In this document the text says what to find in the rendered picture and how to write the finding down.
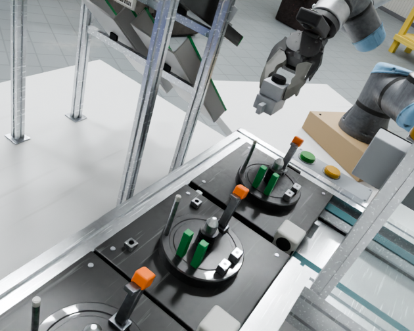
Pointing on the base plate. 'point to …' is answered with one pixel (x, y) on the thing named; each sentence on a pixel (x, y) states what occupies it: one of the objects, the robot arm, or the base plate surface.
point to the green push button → (307, 157)
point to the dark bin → (201, 10)
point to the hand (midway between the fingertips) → (275, 87)
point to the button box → (361, 191)
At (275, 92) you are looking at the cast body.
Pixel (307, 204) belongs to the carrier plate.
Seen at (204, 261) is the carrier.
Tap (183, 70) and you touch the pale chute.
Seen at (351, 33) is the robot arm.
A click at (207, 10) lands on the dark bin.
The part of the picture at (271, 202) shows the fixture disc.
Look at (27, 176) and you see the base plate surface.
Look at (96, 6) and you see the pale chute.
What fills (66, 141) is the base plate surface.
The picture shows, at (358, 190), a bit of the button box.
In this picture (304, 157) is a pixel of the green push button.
